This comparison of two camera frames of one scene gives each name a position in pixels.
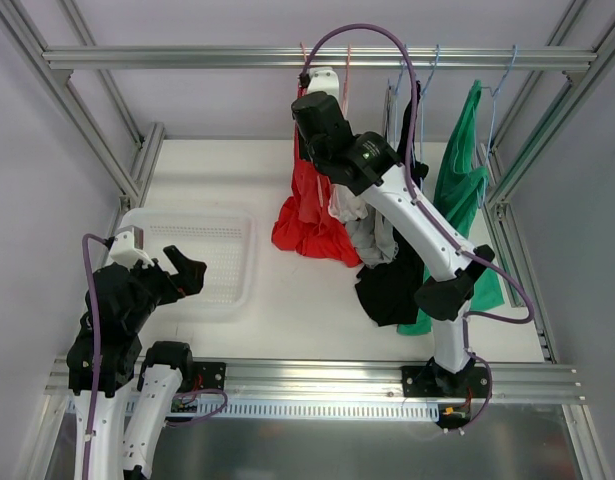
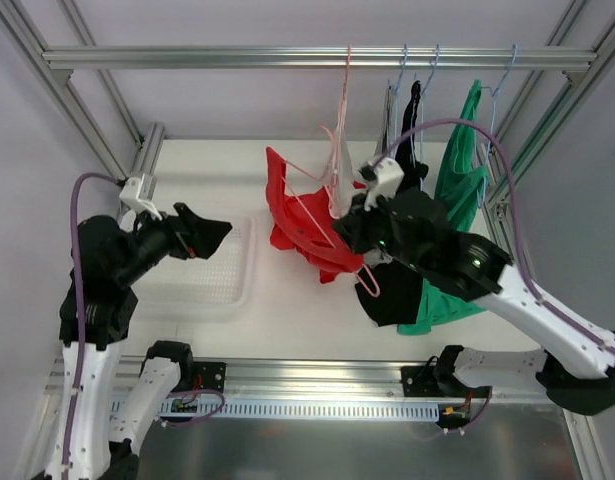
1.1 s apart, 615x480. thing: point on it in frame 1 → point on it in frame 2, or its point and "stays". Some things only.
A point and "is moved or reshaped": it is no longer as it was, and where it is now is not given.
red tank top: [305, 222] is moved or reshaped
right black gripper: [307, 105] → [366, 226]
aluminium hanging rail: [331, 58] stays
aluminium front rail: [339, 381] stays
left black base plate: [209, 375] stays
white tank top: [344, 205] stays
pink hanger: [304, 55] → [323, 232]
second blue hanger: [422, 115] stays
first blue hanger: [391, 91] stays
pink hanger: [343, 111] stays
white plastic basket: [225, 241] stays
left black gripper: [154, 279] → [178, 235]
